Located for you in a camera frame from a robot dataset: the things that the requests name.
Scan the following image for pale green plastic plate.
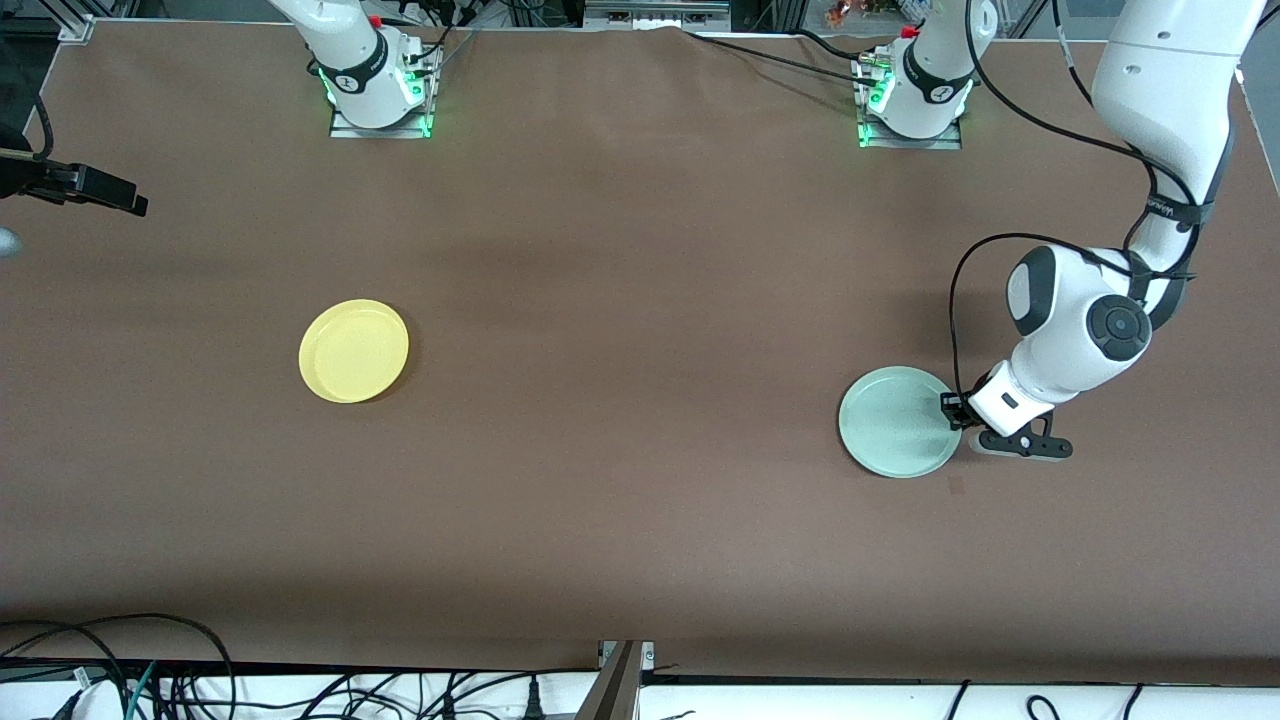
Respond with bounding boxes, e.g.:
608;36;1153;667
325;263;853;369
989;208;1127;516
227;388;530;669
838;366;961;479

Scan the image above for yellow plastic plate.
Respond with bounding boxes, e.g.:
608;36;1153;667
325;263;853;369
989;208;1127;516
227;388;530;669
299;299;410;404

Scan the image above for brown table cover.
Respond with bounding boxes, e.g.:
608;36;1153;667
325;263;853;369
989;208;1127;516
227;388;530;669
0;20;1280;686

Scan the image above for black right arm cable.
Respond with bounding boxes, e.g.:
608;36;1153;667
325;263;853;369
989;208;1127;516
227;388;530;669
28;95;56;161

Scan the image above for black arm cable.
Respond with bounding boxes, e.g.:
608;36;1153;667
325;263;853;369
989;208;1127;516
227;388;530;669
948;0;1216;401
28;95;56;161

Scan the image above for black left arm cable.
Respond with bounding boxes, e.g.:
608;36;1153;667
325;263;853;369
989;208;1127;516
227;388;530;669
948;0;1216;401

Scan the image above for aluminium frame profile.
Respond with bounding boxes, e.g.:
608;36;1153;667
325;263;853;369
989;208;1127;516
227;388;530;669
40;0;96;43

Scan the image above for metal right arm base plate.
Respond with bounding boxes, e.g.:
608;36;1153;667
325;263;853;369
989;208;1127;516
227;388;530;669
328;45;442;140

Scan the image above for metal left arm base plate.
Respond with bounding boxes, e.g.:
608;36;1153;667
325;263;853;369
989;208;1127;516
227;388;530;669
855;55;965;151

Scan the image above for black looped cable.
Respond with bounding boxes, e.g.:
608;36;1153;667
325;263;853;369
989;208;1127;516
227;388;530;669
0;613;237;720

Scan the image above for aluminium frame post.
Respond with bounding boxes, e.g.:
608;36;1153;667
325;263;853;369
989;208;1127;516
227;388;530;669
570;640;656;720

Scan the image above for metal bracket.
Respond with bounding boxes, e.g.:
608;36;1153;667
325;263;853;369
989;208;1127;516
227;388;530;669
583;0;731;31

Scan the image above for teal cable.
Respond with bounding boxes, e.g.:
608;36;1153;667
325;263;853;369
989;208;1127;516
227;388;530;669
125;660;161;720

